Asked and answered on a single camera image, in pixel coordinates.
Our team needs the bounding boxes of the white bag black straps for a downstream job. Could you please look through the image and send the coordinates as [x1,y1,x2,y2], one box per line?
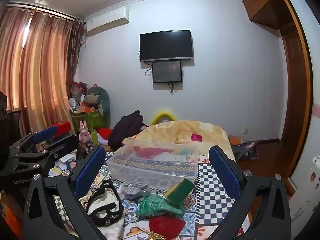
[82,179,125,240]

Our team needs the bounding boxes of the grey glittery pouch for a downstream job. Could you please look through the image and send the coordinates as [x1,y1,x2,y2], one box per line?
[121,181,150,200]

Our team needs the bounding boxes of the green yellow sponge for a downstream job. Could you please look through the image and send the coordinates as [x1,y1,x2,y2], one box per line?
[164,179,195,206]

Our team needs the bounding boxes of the red knitted pouch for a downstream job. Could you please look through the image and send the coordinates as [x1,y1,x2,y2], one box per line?
[149,215,185,240]

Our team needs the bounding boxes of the green knitted cloth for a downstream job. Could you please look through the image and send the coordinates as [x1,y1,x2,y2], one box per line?
[136,194,185,217]

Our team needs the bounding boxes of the clear plastic storage bin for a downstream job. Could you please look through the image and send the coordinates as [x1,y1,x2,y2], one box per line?
[106,140,199,191]

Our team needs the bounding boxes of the red box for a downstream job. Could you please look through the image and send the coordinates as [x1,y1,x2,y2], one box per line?
[53,121,71,138]

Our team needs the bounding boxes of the pink rabbit doll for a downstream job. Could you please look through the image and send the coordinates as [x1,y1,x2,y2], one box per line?
[79,120,92,144]

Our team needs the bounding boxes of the green storage basket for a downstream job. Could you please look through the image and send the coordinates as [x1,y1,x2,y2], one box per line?
[71,110,107,132]

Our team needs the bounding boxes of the grey green plush toy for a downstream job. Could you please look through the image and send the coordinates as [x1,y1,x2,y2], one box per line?
[84,86,111,128]

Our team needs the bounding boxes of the patterned colourful table mat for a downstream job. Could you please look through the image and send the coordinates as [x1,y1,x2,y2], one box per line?
[48,149,251,240]

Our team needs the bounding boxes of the orange pink curtain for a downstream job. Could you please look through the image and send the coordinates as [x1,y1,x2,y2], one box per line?
[1,7,82,135]

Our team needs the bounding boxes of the black jacket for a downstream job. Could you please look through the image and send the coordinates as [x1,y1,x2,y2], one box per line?
[108,111,145,151]

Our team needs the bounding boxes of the white air conditioner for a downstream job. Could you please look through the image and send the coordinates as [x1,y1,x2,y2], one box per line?
[87,7,129,36]

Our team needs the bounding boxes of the small black wall monitor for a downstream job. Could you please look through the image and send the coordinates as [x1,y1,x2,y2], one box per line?
[152,61,182,83]

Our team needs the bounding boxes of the black wall television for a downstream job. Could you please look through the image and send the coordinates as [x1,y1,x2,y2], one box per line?
[139,30,194,62]

